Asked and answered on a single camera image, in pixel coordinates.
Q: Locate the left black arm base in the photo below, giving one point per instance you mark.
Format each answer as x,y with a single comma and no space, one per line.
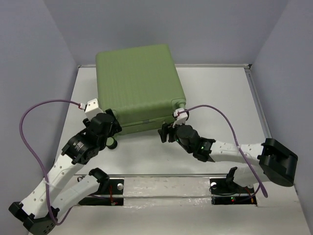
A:
112,195

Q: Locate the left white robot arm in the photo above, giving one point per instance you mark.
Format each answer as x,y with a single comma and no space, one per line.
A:
49,203

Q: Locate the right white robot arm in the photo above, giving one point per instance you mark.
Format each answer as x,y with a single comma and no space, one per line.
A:
269,161

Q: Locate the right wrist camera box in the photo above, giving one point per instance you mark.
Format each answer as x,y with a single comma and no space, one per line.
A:
180,115

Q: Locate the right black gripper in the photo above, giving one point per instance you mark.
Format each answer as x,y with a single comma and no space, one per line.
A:
163,132

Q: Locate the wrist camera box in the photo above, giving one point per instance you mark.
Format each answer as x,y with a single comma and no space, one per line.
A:
180,115
92,109

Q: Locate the green hard-shell suitcase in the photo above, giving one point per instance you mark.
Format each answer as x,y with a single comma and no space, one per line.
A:
141,86

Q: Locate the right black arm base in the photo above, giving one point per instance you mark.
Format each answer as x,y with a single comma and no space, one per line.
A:
224,191

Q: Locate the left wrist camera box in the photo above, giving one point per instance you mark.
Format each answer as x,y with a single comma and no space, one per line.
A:
92,109

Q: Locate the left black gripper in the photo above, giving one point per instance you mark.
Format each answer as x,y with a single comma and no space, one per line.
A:
117,128

